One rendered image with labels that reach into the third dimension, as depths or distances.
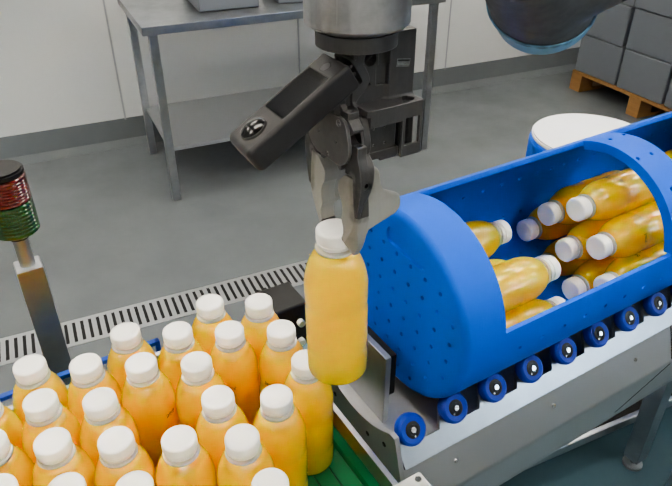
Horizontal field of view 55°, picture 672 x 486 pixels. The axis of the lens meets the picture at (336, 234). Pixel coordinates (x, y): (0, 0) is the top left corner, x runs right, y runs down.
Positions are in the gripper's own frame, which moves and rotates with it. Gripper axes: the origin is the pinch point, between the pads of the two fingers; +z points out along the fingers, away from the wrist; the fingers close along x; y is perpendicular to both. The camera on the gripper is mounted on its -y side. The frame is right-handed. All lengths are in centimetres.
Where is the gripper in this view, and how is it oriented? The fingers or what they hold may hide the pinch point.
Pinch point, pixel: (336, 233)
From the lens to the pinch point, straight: 64.4
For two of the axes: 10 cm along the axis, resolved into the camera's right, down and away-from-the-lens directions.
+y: 8.5, -2.8, 4.4
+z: 0.0, 8.5, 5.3
